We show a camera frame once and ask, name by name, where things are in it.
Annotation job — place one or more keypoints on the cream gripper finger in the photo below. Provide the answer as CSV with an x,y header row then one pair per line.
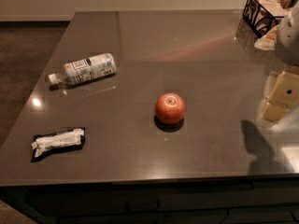
x,y
281,93
267,41

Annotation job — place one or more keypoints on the red apple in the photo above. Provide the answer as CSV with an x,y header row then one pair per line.
x,y
170,108

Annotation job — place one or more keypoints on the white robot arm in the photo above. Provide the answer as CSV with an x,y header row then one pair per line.
x,y
287,44

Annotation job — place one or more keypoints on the dark cabinet drawers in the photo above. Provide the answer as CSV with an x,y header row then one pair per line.
x,y
170,203

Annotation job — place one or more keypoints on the clear plastic water bottle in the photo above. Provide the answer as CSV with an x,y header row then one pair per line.
x,y
85,70

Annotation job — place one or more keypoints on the black wire napkin basket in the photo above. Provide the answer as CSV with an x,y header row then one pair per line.
x,y
262,15

